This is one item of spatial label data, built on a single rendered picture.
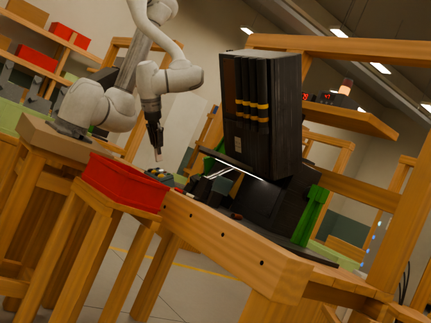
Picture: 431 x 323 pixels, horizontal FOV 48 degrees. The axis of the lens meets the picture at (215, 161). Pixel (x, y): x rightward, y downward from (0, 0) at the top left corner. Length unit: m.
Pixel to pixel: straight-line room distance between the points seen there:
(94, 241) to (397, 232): 1.18
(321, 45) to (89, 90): 1.23
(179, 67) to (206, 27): 8.40
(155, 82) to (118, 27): 7.53
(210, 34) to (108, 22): 2.24
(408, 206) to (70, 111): 1.51
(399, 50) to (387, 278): 1.02
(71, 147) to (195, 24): 8.32
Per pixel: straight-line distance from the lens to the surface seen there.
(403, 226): 2.06
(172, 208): 2.05
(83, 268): 1.88
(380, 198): 2.25
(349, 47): 2.58
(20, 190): 2.24
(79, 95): 2.30
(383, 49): 2.45
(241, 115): 2.05
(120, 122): 2.43
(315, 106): 2.36
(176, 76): 2.07
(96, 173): 2.00
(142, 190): 1.88
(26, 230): 2.87
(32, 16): 8.55
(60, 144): 2.17
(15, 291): 2.42
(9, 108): 2.77
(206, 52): 10.49
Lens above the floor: 1.07
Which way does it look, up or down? 1 degrees up
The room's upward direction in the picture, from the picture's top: 23 degrees clockwise
